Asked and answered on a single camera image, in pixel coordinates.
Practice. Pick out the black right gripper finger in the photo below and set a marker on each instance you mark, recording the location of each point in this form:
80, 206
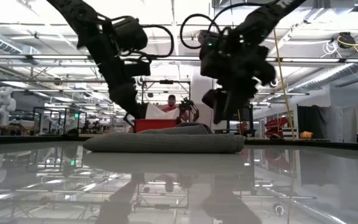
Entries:
225, 105

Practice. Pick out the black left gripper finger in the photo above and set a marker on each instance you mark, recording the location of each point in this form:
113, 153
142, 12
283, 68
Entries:
124, 99

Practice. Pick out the grey waffle-weave towel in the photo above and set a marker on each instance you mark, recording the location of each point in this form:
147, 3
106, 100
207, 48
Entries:
166, 143

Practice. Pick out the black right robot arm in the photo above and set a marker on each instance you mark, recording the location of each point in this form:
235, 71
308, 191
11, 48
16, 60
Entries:
266, 15

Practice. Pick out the small black background robot arm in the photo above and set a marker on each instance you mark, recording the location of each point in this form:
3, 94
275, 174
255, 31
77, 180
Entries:
186, 104

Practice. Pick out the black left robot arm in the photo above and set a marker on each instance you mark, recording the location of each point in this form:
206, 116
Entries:
73, 15

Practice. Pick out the black screen on stand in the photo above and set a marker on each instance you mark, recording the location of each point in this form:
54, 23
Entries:
247, 113

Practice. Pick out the round black ceiling fixture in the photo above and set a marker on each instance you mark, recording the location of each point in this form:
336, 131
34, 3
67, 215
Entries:
273, 83

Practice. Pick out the white pillar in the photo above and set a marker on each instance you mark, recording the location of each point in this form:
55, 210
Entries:
197, 93

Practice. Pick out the white bag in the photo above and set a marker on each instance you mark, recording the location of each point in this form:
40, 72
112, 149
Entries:
154, 113

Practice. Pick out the red plastic bin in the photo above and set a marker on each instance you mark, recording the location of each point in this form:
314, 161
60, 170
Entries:
154, 126

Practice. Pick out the person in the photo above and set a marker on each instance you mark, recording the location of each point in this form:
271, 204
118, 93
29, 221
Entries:
171, 101

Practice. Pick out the red machine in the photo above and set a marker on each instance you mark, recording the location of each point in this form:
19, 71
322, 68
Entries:
275, 123

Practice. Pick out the black curtain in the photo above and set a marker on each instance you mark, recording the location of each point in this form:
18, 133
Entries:
308, 119

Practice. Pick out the orange object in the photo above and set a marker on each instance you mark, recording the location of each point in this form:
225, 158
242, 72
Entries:
306, 135

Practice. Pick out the grey curtain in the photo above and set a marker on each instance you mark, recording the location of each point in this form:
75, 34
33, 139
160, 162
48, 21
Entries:
337, 124

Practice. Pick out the white robot figure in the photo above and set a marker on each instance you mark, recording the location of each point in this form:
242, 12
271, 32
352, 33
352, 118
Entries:
3, 102

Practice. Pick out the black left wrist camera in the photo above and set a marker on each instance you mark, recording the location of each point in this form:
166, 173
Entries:
130, 34

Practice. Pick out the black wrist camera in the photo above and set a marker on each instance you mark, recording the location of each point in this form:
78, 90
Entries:
130, 34
210, 62

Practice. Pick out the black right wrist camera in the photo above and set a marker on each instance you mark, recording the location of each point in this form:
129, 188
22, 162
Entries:
210, 62

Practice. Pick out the black gantry frame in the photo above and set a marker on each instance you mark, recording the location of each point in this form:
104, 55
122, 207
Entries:
166, 81

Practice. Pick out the black frame enclosure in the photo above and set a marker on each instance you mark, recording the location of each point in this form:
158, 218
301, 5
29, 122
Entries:
51, 108

